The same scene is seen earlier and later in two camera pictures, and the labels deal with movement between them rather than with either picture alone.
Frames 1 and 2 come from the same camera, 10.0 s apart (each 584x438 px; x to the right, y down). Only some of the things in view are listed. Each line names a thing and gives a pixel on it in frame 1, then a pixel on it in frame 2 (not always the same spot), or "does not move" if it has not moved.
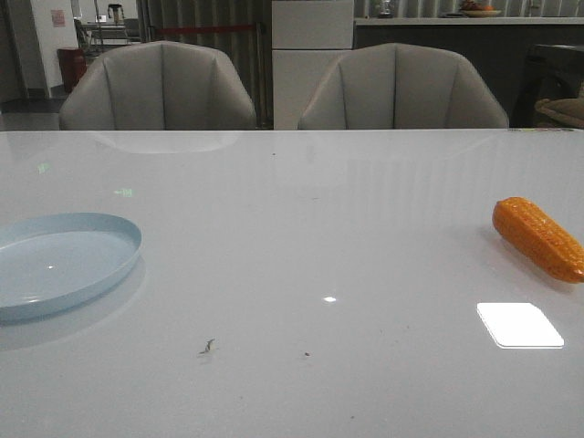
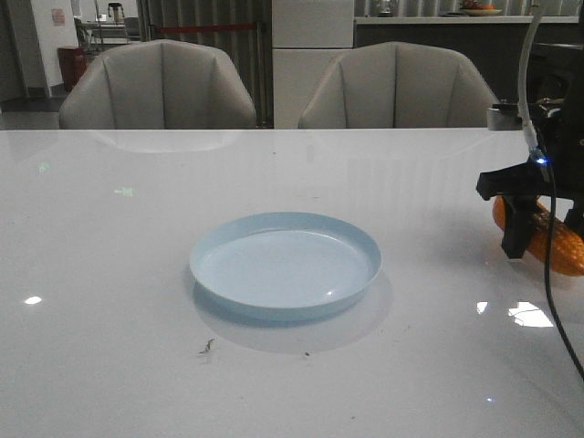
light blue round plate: [53, 263] → [282, 265]
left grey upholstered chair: [159, 86] does not move
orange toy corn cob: [552, 245] does not move
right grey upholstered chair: [401, 86] does not move
